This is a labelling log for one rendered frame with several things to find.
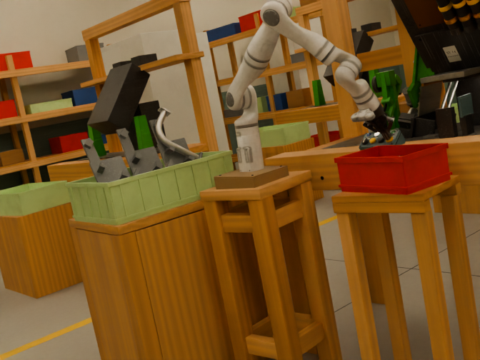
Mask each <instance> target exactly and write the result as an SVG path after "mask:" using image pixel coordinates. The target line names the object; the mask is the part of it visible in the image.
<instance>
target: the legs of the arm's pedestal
mask: <svg viewBox="0 0 480 360"><path fill-rule="evenodd" d="M288 191H289V197H273V196H269V197H267V198H265V199H262V200H246V202H245V203H242V204H239V205H237V206H234V207H232V208H229V205H228V201H204V209H205V213H206V220H207V223H208V227H209V233H210V237H211V244H212V248H213V252H214V258H215V262H216V268H217V272H218V276H219V283H220V287H221V293H222V297H223V301H224V308H225V311H226V317H227V321H228V325H229V332H230V336H231V342H232V346H233V350H234V356H235V360H259V356H264V357H267V358H271V359H276V360H304V359H303V355H302V354H304V353H306V352H307V351H308V350H309V349H311V348H312V347H314V346H316V347H317V351H318V355H319V360H343V359H342V355H341V347H340V343H339V335H338V331H337V327H336V319H335V315H334V307H333V303H332V298H331V291H330V286H329V279H328V274H327V270H326V262H325V258H324V251H323V246H322V242H321V234H320V230H319V223H318V219H317V214H316V207H315V202H314V195H313V190H312V186H311V181H308V182H305V183H302V184H299V185H298V186H295V187H292V188H290V189H288ZM291 222H294V226H295V230H296V237H297V241H298V246H299V253H300V257H301V265H302V269H303V273H304V281H305V284H306V292H307V296H308V300H309V308H310V312H311V314H301V313H295V312H294V305H293V301H292V297H291V290H290V286H289V279H288V275H287V270H286V264H285V259H284V253H283V248H282V244H281V237H280V233H279V228H280V227H282V226H284V225H286V224H289V223H291ZM234 233H252V234H253V239H254V246H255V249H256V256H257V261H258V265H259V271H260V275H261V282H262V286H263V290H264V297H265V301H266V308H267V312H268V317H266V318H265V319H262V320H261V321H260V322H258V323H256V324H254V325H253V326H252V323H251V316H250V312H249V305H248V301H247V297H246V291H245V287H244V280H243V276H242V272H241V266H240V262H239V255H238V251H237V247H236V240H235V236H234ZM271 336H272V337H271Z"/></svg>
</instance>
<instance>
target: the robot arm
mask: <svg viewBox="0 0 480 360"><path fill-rule="evenodd" d="M292 11H293V4H292V1H291V0H268V1H267V2H266V3H265V4H264V5H263V6H262V8H261V11H260V16H261V20H262V21H263V22H262V24H261V26H260V28H259V30H258V31H257V32H256V34H255V35H254V37H253V39H252V40H251V42H250V44H249V46H248V48H247V50H246V53H245V55H244V58H243V61H242V63H241V66H240V67H239V70H238V72H237V74H236V76H235V78H234V80H233V81H232V83H231V85H230V87H229V89H228V91H227V94H226V105H227V106H228V108H229V109H231V110H234V111H238V110H242V109H243V110H244V112H243V114H242V116H241V117H240V118H239V119H237V120H236V121H235V122H234V126H235V130H236V140H237V145H238V148H237V149H236V151H237V156H238V162H239V171H240V172H252V171H258V170H261V169H264V160H263V154H262V149H261V139H260V134H259V124H258V119H259V113H258V104H257V97H256V92H255V89H254V87H253V86H252V85H250V84H251V83H252V82H253V81H254V80H255V79H257V78H258V77H259V76H260V75H261V74H262V73H263V72H264V71H265V69H266V68H267V66H268V64H269V61H270V59H271V56H272V54H273V52H274V49H275V46H276V43H277V41H278V38H279V34H282V35H283V36H285V37H286V38H288V39H290V40H292V41H293V42H295V43H296V44H298V45H299V46H301V47H303V48H304V49H306V50H307V51H308V52H309V53H310V54H312V55H313V56H315V57H316V58H317V59H318V60H319V61H320V62H321V63H323V64H324V65H326V66H329V65H330V64H332V63H333V62H334V61H335V62H338V63H340V65H339V67H338V68H337V70H336V71H335V74H334V76H335V79H336V81H337V83H338V84H339V85H341V86H342V87H343V88H344V89H346V90H347V91H348V92H349V93H350V94H351V96H352V98H353V100H354V101H355V103H356V105H357V107H358V109H359V111H358V112H356V113H355V114H353V115H352V116H351V120H352V121H353V122H359V121H364V124H363V126H365V127H366V128H368V129H370V130H372V131H373V132H375V133H377V132H379V133H380V134H381V135H382V136H383V137H384V138H385V139H386V140H390V138H391V133H390V130H391V127H392V125H393V122H394V119H395V117H394V116H393V117H389V116H388V115H387V114H386V113H385V112H384V109H383V106H382V105H381V103H380V102H379V100H378V98H377V97H376V95H375V93H374V92H373V91H372V90H371V88H370V86H369V84H368V83H367V82H366V80H364V79H358V80H356V81H355V78H356V77H357V75H358V74H359V72H360V71H361V68H362V64H361V62H360V60H359V59H358V58H357V57H356V56H354V55H352V54H350V53H348V52H345V51H343V50H341V49H338V48H336V47H335V46H334V45H333V44H332V43H331V42H330V41H328V40H327V39H326V38H324V37H323V36H322V35H320V34H318V33H315V32H313V31H309V30H307V29H304V28H302V27H301V26H299V25H298V24H296V23H295V22H293V21H292V20H291V19H290V18H289V17H290V16H291V13H292ZM386 120H387V121H388V124H389V125H388V126H387V122H386ZM373 127H374V128H375V129H374V128H373Z"/></svg>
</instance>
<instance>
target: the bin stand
mask: <svg viewBox="0 0 480 360"><path fill-rule="evenodd" d="M450 177H451V180H448V181H445V182H442V183H440V184H437V185H434V186H430V187H429V188H426V189H422V190H420V191H417V192H414V193H412V194H409V195H403V194H376V193H361V192H347V191H343V192H341V193H338V194H336V195H333V196H332V197H331V200H332V203H333V209H334V213H336V215H337V220H338V225H339V233H340V237H341V245H342V249H343V253H344V261H345V266H346V273H347V278H348V283H349V290H350V294H351V302H352V307H353V311H354V319H355V324H356V331H357V336H358V340H359V348H360V352H361V360H381V356H380V351H379V343H378V339H377V335H376V327H375V322H374V314H373V309H372V305H371V297H370V292H369V284H368V279H367V275H366V267H365V263H364V255H363V250H362V245H361V237H360V233H359V225H358V220H357V215H356V213H370V216H371V224H372V229H373V233H374V241H375V246H376V254H377V259H378V264H379V272H380V277H381V285H382V289H383V294H384V302H385V307H386V315H387V319H388V324H389V332H390V337H391V345H392V350H393V355H394V360H412V357H411V348H410V343H409V335H408V330H407V325H406V317H405V313H404V304H403V299H402V295H401V286H400V281H399V273H398V269H397V263H396V255H395V251H394V242H393V237H392V232H391V224H390V219H389V213H411V221H412V226H413V230H414V239H415V244H416V253H417V258H418V263H419V271H420V277H421V285H422V290H423V295H424V303H425V308H426V317H427V322H428V327H429V336H430V340H431V349H432V354H433V359H434V360H454V350H453V346H452V340H451V332H450V326H449V318H448V312H447V307H446V298H445V293H444V285H443V279H442V274H441V265H440V260H439V251H438V246H437V241H436V232H435V227H434V218H433V213H432V209H431V204H430V198H431V197H433V196H440V202H441V211H442V216H443V221H444V231H445V235H446V245H447V250H448V255H449V264H450V269H451V278H452V284H453V288H454V298H455V302H456V312H457V317H458V322H459V331H460V337H461V345H462V351H463V355H464V360H480V332H479V323H478V317H477V312H476V303H475V298H474V288H473V283H472V277H471V268H470V263H469V253H468V248H467V242H466V233H465V228H464V219H463V214H462V208H461V199H460V193H461V183H460V178H459V175H451V176H450Z"/></svg>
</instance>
